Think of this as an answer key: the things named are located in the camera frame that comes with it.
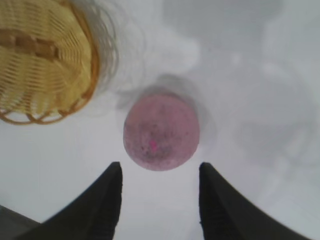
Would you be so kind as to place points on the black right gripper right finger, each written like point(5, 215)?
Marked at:
point(225, 210)

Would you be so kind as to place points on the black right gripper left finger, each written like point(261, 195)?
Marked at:
point(97, 207)

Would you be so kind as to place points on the pink peach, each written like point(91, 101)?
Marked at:
point(161, 132)

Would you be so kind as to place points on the yellow woven plastic basket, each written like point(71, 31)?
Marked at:
point(42, 62)

